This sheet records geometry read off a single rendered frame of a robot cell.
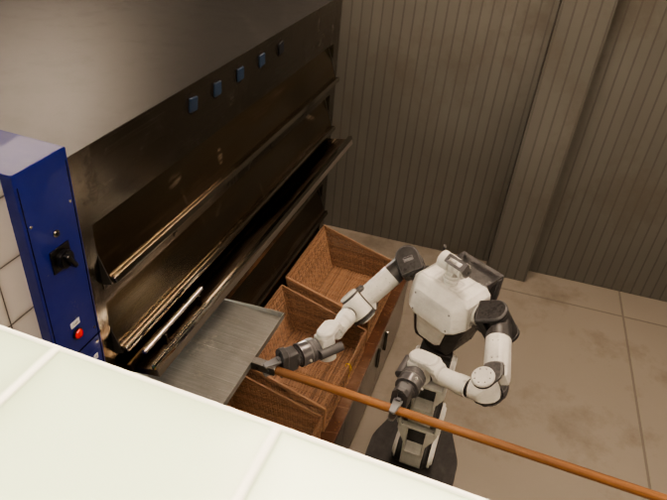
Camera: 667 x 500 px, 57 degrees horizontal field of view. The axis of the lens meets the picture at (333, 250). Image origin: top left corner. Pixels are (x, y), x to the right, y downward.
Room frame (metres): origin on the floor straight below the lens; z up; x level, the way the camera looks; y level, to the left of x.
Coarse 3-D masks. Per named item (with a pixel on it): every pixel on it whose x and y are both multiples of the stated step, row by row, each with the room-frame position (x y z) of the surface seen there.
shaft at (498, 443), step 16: (320, 384) 1.42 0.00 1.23; (352, 400) 1.39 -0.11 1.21; (368, 400) 1.38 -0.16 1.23; (400, 416) 1.34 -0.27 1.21; (416, 416) 1.33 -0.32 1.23; (448, 432) 1.29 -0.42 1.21; (464, 432) 1.28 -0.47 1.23; (512, 448) 1.24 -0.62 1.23; (528, 448) 1.24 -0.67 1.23; (560, 464) 1.19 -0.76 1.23; (576, 464) 1.20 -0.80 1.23; (608, 480) 1.15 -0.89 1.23; (624, 480) 1.16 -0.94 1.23; (640, 496) 1.12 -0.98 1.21; (656, 496) 1.11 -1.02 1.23
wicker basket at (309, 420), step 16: (240, 384) 1.79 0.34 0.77; (256, 384) 1.77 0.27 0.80; (240, 400) 1.80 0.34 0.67; (256, 400) 1.78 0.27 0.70; (272, 400) 1.76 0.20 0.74; (288, 400) 1.73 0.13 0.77; (256, 416) 1.78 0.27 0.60; (272, 416) 1.76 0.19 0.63; (288, 416) 1.73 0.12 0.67; (304, 416) 1.72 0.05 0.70; (320, 416) 1.70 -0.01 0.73; (304, 432) 1.71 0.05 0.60; (320, 432) 1.69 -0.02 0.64
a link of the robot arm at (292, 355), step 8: (296, 344) 1.57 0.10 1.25; (304, 344) 1.57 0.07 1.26; (280, 352) 1.51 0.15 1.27; (288, 352) 1.53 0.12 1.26; (296, 352) 1.53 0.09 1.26; (304, 352) 1.54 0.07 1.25; (312, 352) 1.55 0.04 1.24; (288, 360) 1.50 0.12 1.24; (296, 360) 1.52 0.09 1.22; (304, 360) 1.53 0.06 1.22; (312, 360) 1.54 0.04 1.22; (288, 368) 1.50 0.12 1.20; (296, 368) 1.53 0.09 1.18; (280, 376) 1.51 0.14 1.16
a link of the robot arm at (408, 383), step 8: (400, 376) 1.48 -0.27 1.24; (408, 376) 1.47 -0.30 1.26; (416, 376) 1.48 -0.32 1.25; (400, 384) 1.43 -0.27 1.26; (408, 384) 1.43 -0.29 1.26; (416, 384) 1.45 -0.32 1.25; (392, 392) 1.39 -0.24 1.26; (400, 392) 1.38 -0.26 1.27; (408, 392) 1.39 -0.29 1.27; (416, 392) 1.44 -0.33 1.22; (392, 400) 1.39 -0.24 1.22; (408, 400) 1.39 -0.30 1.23
